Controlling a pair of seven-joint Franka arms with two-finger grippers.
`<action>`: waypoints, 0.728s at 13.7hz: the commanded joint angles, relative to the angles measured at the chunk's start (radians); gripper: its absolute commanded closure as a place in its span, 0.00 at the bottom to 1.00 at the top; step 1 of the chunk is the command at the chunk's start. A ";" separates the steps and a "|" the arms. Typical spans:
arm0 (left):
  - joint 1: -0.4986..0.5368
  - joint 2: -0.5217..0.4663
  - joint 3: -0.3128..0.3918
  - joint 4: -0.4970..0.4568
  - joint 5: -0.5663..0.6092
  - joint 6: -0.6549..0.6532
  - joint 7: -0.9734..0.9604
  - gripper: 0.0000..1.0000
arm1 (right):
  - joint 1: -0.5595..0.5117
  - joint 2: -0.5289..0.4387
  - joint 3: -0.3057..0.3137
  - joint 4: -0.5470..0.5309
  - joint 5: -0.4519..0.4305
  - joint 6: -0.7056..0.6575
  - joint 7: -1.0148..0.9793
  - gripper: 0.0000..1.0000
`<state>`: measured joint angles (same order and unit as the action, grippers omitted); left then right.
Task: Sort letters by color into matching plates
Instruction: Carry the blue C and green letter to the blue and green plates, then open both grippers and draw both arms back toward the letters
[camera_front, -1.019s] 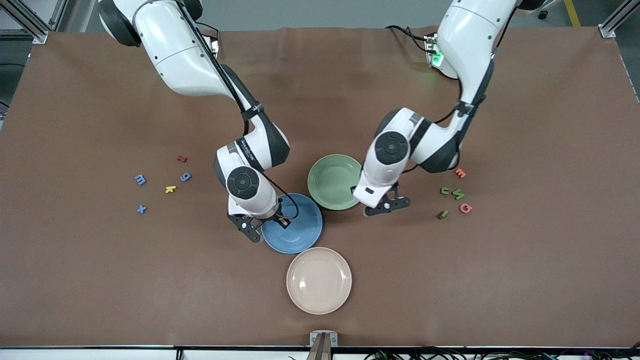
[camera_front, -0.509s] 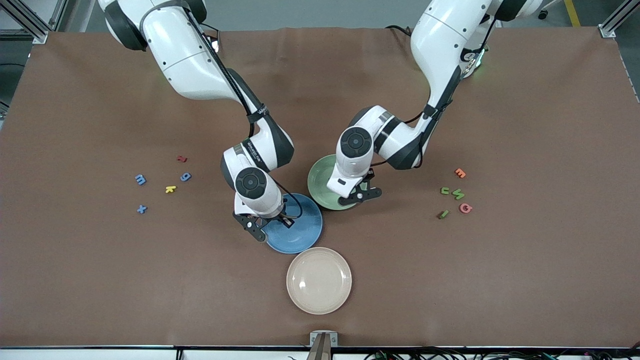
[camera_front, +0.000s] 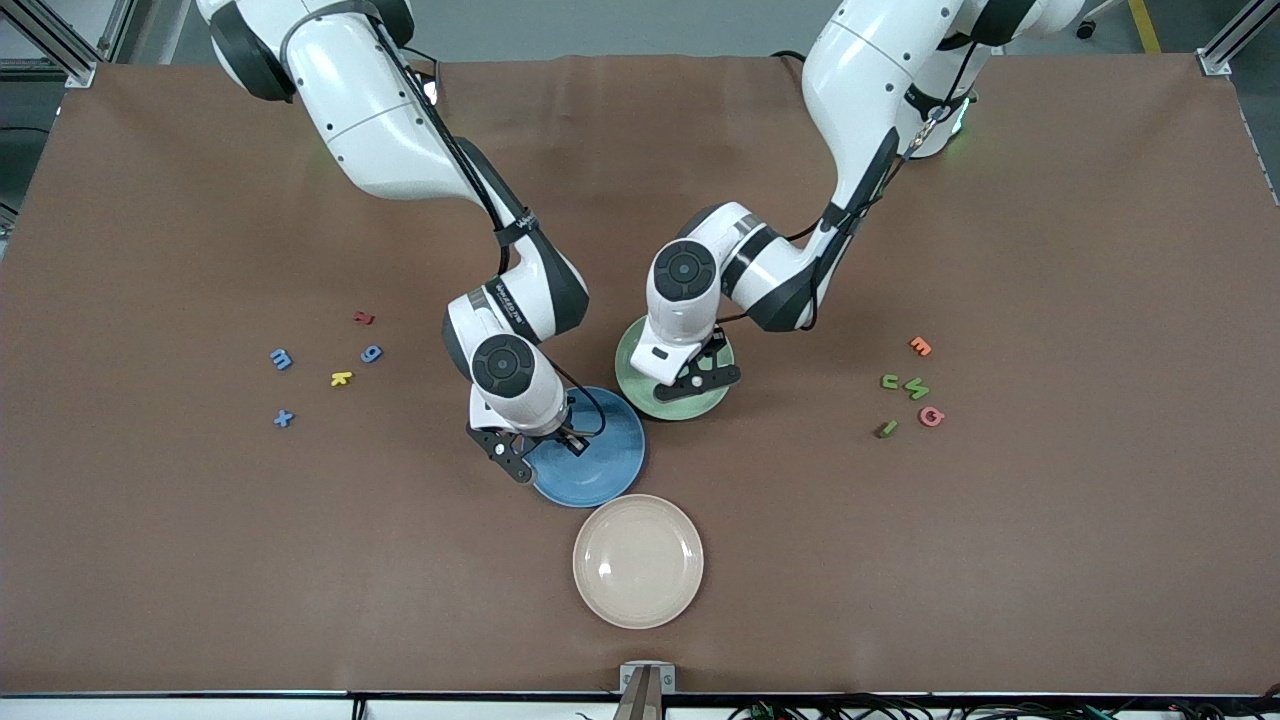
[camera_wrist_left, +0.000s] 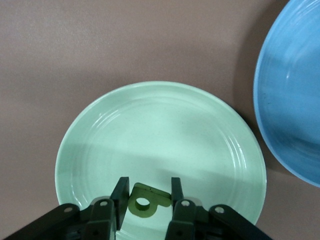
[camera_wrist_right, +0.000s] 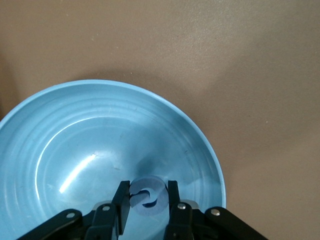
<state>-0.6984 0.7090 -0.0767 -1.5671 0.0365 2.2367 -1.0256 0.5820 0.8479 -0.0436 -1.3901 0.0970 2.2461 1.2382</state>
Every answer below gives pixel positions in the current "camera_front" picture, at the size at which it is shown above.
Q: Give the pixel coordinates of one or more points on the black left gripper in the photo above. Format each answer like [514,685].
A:
[715,345]

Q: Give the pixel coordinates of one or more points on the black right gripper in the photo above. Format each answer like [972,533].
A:
[566,436]

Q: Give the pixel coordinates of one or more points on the blue foam digit six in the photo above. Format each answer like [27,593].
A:
[371,353]

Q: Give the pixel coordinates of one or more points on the blue foam letter x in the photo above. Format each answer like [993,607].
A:
[284,418]

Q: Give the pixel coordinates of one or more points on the blue foam letter m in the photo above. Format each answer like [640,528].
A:
[281,359]

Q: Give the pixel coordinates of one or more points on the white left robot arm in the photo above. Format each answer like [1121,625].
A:
[860,90]

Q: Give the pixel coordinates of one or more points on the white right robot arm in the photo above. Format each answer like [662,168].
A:
[380,120]

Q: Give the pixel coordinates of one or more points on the green round plate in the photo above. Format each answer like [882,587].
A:
[640,395]

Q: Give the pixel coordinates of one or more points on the blue round plate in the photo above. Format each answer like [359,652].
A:
[600,480]

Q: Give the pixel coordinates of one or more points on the beige round plate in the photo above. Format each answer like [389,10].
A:
[638,562]

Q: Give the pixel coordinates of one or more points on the green foam letter w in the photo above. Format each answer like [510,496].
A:
[917,389]

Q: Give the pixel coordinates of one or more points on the orange foam letter E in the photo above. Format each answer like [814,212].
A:
[919,346]

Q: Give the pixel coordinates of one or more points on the pink foam letter G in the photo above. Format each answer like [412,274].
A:
[922,416]

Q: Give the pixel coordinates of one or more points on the brown table cover sheet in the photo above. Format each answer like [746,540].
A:
[1000,550]

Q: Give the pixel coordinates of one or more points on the black chair caster wheel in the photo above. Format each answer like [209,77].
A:
[1086,29]

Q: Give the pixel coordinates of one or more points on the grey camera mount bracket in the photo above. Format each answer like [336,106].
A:
[647,690]

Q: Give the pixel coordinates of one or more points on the white table frame rail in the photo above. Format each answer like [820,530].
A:
[150,708]

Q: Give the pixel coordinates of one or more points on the aluminium frame post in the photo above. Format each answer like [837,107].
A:
[1215,60]
[75,68]

